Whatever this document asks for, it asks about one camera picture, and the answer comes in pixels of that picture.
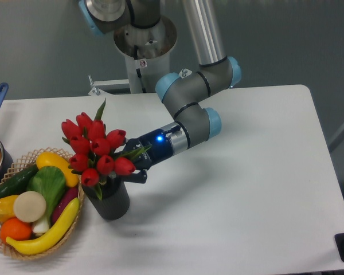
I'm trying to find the orange fruit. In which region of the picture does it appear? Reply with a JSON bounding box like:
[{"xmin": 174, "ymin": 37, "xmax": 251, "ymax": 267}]
[{"xmin": 0, "ymin": 218, "xmax": 32, "ymax": 243}]

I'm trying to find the green bok choy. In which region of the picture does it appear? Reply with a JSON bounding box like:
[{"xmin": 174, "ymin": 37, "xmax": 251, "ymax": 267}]
[{"xmin": 26, "ymin": 166, "xmax": 66, "ymax": 236}]

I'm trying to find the woven wicker basket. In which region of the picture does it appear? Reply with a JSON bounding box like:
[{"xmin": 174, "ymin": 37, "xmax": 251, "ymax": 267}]
[{"xmin": 0, "ymin": 148, "xmax": 88, "ymax": 260}]

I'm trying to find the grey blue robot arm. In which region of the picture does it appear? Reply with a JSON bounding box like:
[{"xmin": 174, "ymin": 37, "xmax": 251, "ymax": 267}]
[{"xmin": 79, "ymin": 1, "xmax": 241, "ymax": 183}]

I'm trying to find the red tulip bouquet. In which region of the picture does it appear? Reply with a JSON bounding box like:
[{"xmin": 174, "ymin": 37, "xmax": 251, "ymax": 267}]
[{"xmin": 61, "ymin": 103, "xmax": 149, "ymax": 200}]

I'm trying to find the yellow squash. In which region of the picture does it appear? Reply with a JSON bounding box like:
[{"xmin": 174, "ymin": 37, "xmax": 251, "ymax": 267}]
[{"xmin": 36, "ymin": 152, "xmax": 79, "ymax": 187}]

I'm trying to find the purple sweet potato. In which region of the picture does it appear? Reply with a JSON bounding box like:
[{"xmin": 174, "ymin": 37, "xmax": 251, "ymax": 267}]
[{"xmin": 51, "ymin": 187, "xmax": 79, "ymax": 225}]

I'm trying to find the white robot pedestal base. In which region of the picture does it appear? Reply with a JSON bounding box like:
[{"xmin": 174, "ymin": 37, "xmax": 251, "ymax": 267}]
[{"xmin": 87, "ymin": 15, "xmax": 196, "ymax": 97}]

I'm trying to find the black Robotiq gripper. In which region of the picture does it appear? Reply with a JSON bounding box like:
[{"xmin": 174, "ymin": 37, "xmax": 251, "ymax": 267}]
[{"xmin": 110, "ymin": 130, "xmax": 173, "ymax": 184}]

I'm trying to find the dark grey ribbed vase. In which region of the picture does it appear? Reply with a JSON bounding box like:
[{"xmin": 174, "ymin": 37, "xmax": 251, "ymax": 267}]
[{"xmin": 82, "ymin": 177, "xmax": 130, "ymax": 221}]

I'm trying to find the yellow banana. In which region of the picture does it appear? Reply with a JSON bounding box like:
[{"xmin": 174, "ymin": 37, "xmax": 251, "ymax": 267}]
[{"xmin": 6, "ymin": 198, "xmax": 80, "ymax": 256}]

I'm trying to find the green cucumber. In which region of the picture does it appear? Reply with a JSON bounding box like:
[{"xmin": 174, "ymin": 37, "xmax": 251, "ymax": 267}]
[{"xmin": 0, "ymin": 165, "xmax": 38, "ymax": 199}]

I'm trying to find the yellow bell pepper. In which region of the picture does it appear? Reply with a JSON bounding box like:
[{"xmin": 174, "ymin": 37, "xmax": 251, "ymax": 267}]
[{"xmin": 0, "ymin": 195, "xmax": 19, "ymax": 223}]

